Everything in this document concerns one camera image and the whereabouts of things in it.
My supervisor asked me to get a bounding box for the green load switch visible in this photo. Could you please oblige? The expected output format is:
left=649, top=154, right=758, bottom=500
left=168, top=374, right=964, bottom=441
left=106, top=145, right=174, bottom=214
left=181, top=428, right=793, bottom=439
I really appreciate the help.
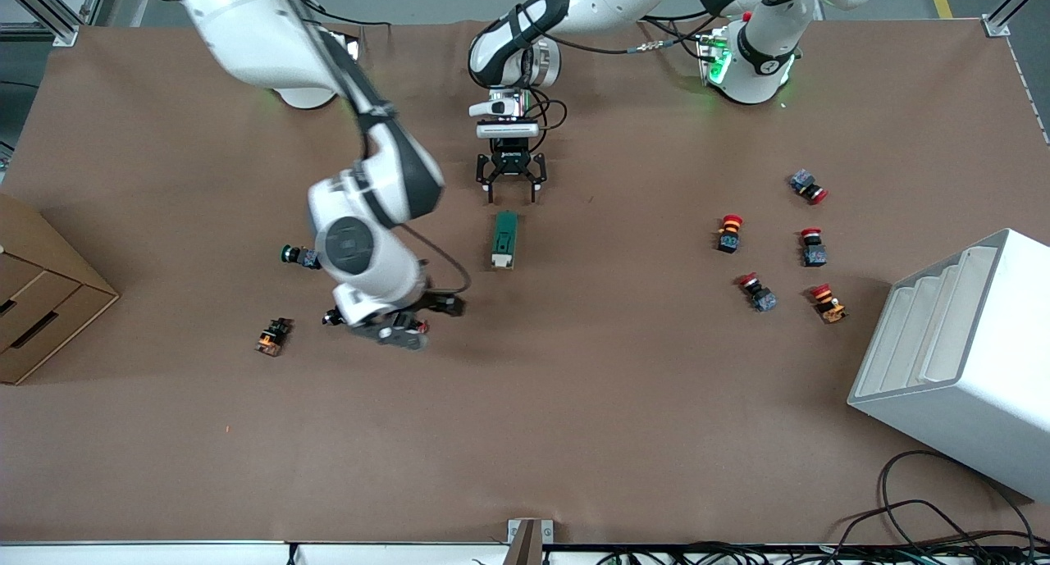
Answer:
left=491, top=211, right=519, bottom=271

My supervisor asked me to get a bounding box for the brown table mat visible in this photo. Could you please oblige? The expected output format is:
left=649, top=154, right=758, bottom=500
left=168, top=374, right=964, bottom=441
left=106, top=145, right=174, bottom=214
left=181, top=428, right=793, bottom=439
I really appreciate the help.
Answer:
left=0, top=17, right=1050, bottom=547

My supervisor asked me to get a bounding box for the cardboard box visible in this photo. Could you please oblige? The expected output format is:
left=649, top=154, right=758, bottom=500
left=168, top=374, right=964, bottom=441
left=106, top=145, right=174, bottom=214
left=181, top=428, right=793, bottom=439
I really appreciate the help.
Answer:
left=0, top=192, right=121, bottom=385

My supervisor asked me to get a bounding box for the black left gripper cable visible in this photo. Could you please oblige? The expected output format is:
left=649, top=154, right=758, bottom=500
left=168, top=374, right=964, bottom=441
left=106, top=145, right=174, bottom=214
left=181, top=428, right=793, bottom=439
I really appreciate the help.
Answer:
left=529, top=88, right=569, bottom=152

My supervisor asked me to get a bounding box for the black arm base cable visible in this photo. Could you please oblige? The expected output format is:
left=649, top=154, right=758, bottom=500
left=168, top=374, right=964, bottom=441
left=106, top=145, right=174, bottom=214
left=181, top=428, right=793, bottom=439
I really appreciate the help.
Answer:
left=566, top=11, right=724, bottom=59

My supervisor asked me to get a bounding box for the metal bracket with post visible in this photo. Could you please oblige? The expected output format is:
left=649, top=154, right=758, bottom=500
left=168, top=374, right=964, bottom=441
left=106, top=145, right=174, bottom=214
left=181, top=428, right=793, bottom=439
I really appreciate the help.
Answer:
left=502, top=518, right=555, bottom=565

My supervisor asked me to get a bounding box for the white table edge rail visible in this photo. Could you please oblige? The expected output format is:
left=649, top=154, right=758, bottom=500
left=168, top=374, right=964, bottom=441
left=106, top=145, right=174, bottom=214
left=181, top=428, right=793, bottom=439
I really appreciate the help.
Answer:
left=0, top=540, right=509, bottom=565

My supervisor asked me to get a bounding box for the black cable loop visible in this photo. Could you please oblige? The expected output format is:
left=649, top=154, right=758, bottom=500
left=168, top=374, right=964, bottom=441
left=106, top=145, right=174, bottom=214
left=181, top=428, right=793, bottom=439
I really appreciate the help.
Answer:
left=878, top=450, right=1039, bottom=549

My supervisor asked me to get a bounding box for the black cable bundle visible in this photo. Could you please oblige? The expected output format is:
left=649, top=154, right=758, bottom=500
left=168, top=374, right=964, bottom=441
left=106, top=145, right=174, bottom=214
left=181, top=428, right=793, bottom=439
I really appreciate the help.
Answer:
left=595, top=539, right=1050, bottom=565

